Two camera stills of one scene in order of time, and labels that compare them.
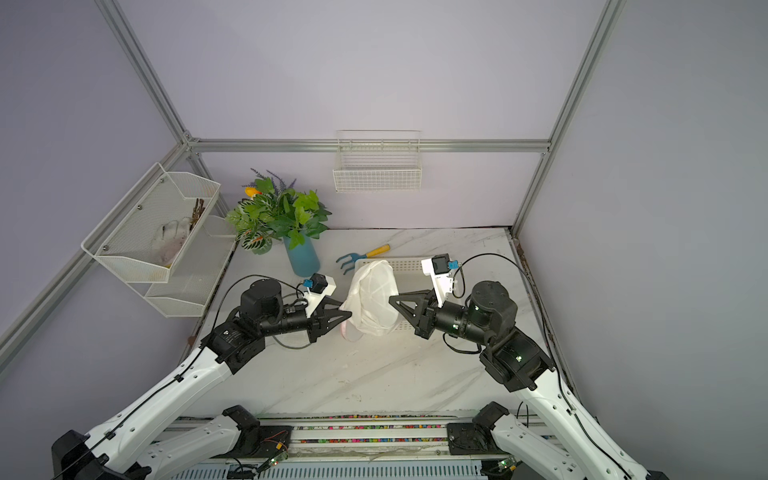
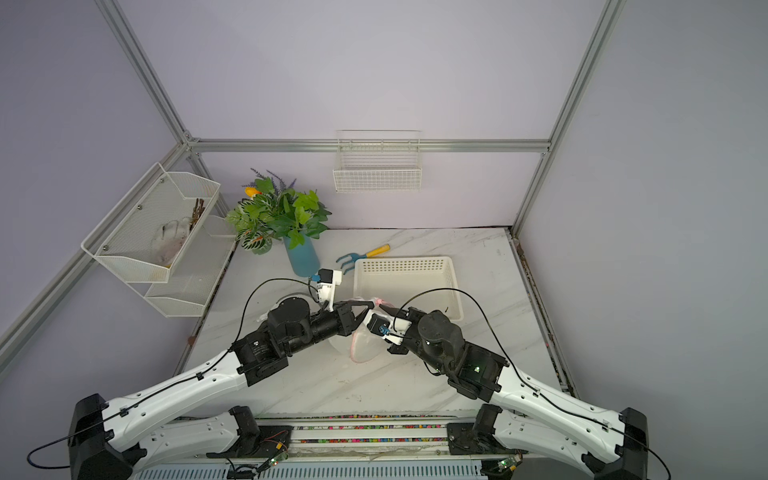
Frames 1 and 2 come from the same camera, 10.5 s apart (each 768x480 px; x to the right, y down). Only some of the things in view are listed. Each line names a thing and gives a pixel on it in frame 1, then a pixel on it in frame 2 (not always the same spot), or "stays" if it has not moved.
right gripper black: [426, 321] -> [414, 314]
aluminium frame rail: [366, 144] stays
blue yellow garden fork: [356, 257] stays
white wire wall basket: [378, 161] stays
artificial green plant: [272, 210] stays
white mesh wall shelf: [164, 238] stays
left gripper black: [320, 317] -> [344, 316]
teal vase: [303, 258] stays
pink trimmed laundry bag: [372, 284] -> [363, 344]
